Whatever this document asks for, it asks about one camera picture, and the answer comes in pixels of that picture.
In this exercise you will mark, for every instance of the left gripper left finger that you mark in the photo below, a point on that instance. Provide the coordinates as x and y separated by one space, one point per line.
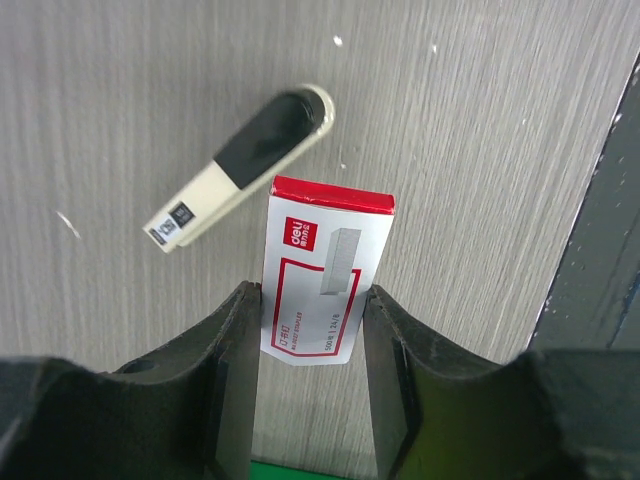
182 411

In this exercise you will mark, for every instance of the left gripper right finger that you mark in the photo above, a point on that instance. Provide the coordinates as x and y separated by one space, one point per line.
439 411

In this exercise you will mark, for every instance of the red white staple box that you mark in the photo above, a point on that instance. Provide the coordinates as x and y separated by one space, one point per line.
323 246

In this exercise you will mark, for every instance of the green plastic tray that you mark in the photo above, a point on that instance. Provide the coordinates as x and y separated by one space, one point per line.
263 471

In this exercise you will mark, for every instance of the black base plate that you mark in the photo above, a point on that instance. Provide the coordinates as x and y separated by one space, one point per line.
593 301

